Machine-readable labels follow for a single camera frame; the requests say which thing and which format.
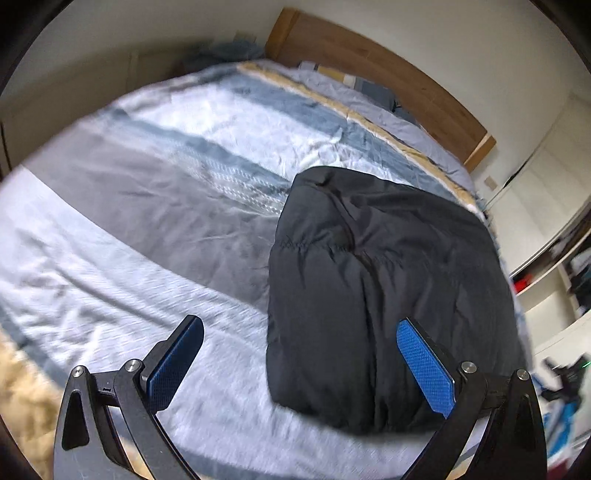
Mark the striped duvet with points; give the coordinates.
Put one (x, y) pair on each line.
(138, 230)

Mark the white wardrobe door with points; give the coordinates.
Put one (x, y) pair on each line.
(554, 184)

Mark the beige louvered cabinet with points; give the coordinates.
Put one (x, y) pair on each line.
(92, 83)

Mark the black puffer jacket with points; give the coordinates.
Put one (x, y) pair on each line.
(392, 277)

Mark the white shelf unit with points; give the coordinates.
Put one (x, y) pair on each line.
(545, 286)

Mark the blue-grey cloth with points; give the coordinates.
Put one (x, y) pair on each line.
(231, 53)

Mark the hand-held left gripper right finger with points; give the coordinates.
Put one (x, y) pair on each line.
(425, 364)

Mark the wooden headboard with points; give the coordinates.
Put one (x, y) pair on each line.
(392, 74)

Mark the beige wall switch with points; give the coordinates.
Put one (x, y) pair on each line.
(490, 183)

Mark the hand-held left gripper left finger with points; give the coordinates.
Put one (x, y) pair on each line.
(173, 364)

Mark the striped pillow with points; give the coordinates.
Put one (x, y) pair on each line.
(369, 90)

